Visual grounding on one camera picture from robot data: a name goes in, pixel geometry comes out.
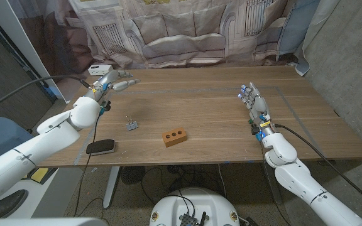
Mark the black module with antenna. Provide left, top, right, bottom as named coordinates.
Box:
left=178, top=212, right=207, bottom=226

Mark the white partition panel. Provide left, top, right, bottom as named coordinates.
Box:
left=0, top=0, right=72, bottom=104

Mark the grey paper clamp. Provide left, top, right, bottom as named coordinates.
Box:
left=125, top=115, right=139, bottom=132

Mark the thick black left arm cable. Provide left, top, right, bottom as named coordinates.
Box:
left=0, top=75, right=91, bottom=119

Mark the tangle of black floor cables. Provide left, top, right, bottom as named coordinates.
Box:
left=140, top=164, right=229, bottom=207

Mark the person's leg with dark shoe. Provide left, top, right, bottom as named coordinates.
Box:
left=0, top=189, right=30, bottom=219

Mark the round black floor fan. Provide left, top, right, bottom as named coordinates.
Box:
left=120, top=165, right=146, bottom=185

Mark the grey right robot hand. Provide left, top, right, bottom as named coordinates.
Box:
left=237, top=82, right=276, bottom=139

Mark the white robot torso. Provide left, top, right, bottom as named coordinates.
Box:
left=149, top=187, right=241, bottom=226

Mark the white floor platform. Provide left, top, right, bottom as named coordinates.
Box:
left=0, top=168, right=84, bottom=220

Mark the grey table leg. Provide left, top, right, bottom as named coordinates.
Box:
left=262, top=163, right=283, bottom=205

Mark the white table leg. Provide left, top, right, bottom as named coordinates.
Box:
left=102, top=166, right=121, bottom=210

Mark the yellow and black floor pad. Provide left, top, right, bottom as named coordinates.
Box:
left=20, top=168, right=58, bottom=185

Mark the brown three-hole wooden block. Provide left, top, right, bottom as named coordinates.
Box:
left=162, top=126, right=188, bottom=148

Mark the black felt board eraser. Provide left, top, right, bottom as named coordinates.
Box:
left=85, top=139, right=116, bottom=157

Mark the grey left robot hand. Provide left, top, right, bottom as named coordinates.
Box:
left=88, top=69, right=141, bottom=101

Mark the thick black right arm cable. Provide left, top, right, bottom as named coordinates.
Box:
left=275, top=124, right=362, bottom=211

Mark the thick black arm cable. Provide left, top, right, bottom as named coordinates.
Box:
left=0, top=75, right=91, bottom=119
left=275, top=124, right=362, bottom=211

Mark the white power strip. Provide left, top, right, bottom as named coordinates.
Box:
left=87, top=64, right=114, bottom=77

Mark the thin black left wrist cable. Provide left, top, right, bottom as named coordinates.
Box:
left=73, top=114, right=102, bottom=217

